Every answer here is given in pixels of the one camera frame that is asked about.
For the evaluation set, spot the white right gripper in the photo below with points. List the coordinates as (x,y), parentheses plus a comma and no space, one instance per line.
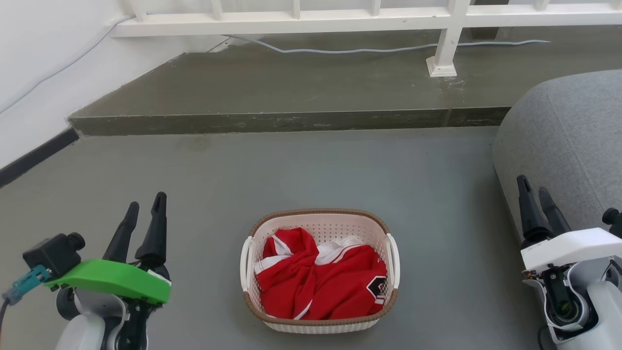
(568,250)

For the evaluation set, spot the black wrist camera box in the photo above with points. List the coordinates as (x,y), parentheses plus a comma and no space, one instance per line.
(53,253)
(613,221)

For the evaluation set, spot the black baseboard strip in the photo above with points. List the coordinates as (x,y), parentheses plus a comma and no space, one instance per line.
(34,158)

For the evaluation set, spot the red white jersey garment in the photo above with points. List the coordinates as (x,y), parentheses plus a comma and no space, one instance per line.
(325,287)

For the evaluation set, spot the white metal railing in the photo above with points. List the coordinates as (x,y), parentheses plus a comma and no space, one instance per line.
(340,22)

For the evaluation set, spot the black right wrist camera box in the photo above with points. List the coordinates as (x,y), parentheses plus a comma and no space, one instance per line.
(613,221)

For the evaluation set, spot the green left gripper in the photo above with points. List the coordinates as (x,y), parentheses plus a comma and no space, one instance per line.
(112,279)

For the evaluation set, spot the white laundry basket brown rim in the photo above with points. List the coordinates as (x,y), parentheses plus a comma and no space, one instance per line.
(320,226)

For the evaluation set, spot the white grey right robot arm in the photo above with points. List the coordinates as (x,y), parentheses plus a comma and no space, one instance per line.
(588,306)

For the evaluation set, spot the raised concrete platform step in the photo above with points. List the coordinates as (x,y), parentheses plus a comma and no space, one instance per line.
(291,92)

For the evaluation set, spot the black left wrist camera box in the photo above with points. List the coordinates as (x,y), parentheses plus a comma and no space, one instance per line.
(53,253)

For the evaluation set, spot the grey fabric sofa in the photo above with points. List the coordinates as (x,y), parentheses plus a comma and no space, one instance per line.
(563,136)

